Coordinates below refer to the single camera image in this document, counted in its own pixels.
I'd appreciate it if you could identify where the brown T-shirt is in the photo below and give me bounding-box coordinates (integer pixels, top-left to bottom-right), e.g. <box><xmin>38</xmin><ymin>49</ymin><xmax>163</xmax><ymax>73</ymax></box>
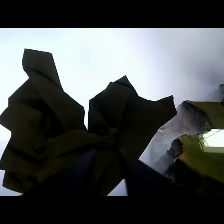
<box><xmin>0</xmin><ymin>48</ymin><xmax>178</xmax><ymax>197</ymax></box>

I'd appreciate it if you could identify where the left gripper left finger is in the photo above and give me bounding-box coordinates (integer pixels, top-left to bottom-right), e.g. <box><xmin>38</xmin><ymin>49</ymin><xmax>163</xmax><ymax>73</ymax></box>
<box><xmin>30</xmin><ymin>148</ymin><xmax>98</xmax><ymax>197</ymax></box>

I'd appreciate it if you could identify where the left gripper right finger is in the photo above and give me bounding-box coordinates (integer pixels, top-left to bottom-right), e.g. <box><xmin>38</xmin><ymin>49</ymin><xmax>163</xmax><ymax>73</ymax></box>
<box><xmin>119</xmin><ymin>151</ymin><xmax>188</xmax><ymax>197</ymax></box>

